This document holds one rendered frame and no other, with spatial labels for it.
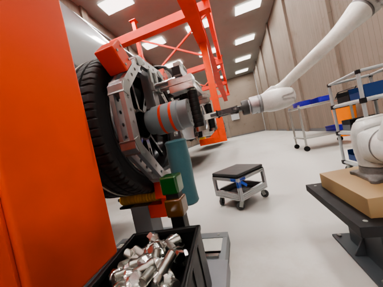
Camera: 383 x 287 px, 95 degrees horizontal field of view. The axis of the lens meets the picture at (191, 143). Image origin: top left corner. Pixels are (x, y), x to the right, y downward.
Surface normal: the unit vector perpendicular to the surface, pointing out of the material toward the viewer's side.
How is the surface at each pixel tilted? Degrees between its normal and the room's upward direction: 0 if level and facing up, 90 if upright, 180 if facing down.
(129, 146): 90
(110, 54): 135
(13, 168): 90
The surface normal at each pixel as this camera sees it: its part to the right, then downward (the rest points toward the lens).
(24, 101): 0.94, -0.20
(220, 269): -0.22, -0.98
